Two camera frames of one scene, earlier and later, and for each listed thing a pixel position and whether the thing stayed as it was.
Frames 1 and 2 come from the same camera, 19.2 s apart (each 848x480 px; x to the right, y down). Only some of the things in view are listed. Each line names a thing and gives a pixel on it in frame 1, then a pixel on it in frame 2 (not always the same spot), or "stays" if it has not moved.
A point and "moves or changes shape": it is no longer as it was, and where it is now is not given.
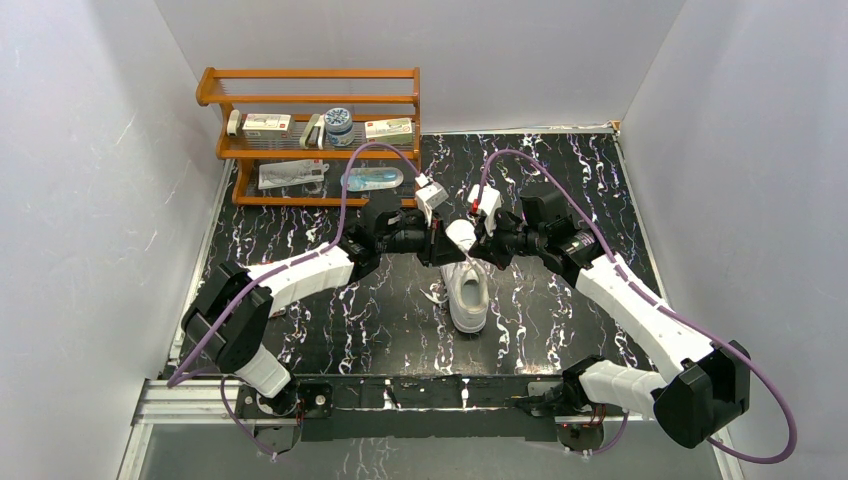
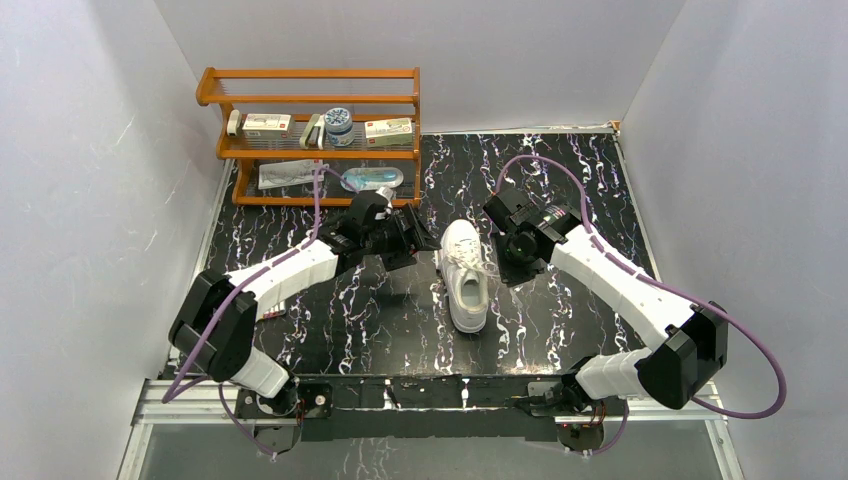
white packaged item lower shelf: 291,173 stays
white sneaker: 466,284 stays
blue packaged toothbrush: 362,178 stays
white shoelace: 444,299 moves or changes shape
